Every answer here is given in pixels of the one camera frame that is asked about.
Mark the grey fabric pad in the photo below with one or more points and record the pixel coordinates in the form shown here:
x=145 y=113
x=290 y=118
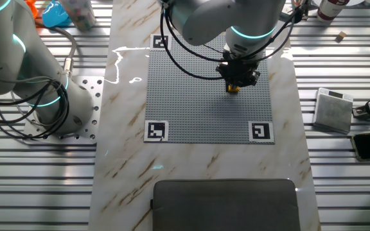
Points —
x=226 y=208

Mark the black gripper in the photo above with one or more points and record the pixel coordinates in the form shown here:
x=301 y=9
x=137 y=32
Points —
x=239 y=69

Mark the small wooden block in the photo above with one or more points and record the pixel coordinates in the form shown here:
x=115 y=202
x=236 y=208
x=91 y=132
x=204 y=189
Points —
x=341 y=36

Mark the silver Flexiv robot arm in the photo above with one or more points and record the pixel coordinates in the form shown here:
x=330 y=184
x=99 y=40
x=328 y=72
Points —
x=5 y=48

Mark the clear plastic cup with bricks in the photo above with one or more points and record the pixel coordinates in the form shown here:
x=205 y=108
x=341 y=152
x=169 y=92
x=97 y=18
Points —
x=79 y=16

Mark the grey metal bracket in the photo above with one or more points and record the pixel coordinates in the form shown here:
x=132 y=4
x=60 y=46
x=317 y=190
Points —
x=304 y=13

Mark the grey Lego baseplate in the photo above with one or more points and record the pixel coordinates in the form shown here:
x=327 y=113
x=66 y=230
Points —
x=204 y=112

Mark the black white ArUco marker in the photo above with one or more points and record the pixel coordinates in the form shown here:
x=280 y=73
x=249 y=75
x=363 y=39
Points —
x=156 y=131
x=261 y=131
x=159 y=42

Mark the yellow Lego brick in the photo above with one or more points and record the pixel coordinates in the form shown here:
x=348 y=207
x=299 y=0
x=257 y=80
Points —
x=233 y=89

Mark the silver digital scale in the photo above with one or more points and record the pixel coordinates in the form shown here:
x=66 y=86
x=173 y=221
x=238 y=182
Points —
x=332 y=112

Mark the red white bottle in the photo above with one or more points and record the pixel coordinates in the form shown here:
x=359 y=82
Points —
x=331 y=9

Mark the perforated metal robot base plate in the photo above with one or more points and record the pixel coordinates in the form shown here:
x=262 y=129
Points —
x=92 y=96

